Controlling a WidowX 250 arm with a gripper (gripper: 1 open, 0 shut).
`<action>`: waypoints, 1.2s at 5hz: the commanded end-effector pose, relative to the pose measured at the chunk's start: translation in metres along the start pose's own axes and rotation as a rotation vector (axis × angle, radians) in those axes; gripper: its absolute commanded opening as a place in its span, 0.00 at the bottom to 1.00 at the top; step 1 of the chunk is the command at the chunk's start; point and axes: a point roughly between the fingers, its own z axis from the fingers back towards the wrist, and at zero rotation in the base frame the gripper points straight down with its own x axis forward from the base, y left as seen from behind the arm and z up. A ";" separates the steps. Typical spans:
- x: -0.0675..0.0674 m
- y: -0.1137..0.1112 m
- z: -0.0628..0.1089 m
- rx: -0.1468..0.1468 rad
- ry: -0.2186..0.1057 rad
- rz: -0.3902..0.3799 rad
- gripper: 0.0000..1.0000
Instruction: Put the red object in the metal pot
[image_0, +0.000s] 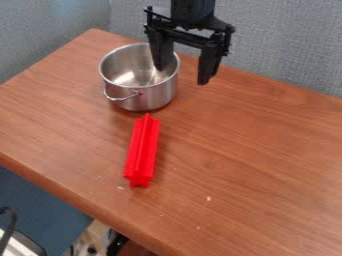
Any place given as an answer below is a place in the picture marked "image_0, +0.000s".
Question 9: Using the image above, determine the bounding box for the metal pot with handle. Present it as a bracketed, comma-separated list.
[99, 43, 181, 112]

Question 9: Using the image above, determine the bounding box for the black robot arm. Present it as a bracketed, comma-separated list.
[145, 0, 236, 85]

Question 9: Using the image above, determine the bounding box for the white object under table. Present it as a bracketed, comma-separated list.
[3, 232, 45, 256]

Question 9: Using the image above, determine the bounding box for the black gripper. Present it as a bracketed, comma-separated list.
[145, 4, 236, 85]

